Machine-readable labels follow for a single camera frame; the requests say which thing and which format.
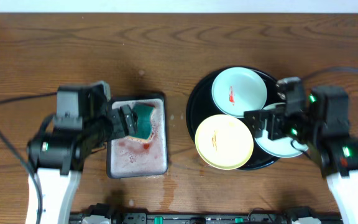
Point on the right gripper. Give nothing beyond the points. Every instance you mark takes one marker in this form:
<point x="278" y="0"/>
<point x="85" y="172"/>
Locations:
<point x="277" y="116"/>

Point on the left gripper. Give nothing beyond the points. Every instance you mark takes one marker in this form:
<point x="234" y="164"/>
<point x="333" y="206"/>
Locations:
<point x="119" y="118"/>

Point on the green scrubbing sponge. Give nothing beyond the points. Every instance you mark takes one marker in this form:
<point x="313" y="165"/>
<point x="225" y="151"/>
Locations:
<point x="144" y="124"/>

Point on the pale green plate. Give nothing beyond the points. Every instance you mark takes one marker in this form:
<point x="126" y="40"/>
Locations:
<point x="238" y="89"/>
<point x="283" y="148"/>

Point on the yellow plate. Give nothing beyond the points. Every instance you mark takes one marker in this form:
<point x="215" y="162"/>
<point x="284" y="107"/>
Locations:
<point x="224" y="142"/>

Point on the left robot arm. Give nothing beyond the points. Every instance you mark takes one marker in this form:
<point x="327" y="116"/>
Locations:
<point x="84" y="121"/>

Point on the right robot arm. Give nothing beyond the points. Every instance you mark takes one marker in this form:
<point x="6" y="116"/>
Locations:
<point x="321" y="121"/>

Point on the black rectangular soapy water tray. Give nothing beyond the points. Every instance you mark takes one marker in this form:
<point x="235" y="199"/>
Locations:
<point x="144" y="153"/>

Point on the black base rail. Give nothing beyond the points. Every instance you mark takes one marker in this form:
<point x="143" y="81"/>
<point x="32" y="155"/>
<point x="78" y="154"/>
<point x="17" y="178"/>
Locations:
<point x="103" y="213"/>

